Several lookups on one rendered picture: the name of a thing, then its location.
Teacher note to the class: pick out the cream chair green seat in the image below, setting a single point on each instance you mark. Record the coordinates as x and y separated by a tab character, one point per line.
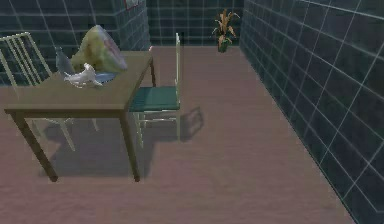
154	98

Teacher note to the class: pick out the orange potted house plant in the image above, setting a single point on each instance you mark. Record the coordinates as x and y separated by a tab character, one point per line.
225	30

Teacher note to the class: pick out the blue plate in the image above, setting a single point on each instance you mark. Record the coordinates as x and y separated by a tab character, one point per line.
106	77

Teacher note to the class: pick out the brown wooden table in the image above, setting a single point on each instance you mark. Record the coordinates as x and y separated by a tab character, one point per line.
83	95

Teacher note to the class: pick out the yellow-green round lump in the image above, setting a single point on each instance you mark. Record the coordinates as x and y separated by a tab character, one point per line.
100	50

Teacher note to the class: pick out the white figurine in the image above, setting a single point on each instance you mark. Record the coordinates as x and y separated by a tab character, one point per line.
83	78

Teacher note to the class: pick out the grey glass bottle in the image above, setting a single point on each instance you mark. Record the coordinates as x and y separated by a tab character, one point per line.
62	63

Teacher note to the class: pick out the cream slatted chair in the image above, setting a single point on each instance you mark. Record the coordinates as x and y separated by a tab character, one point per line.
23	56

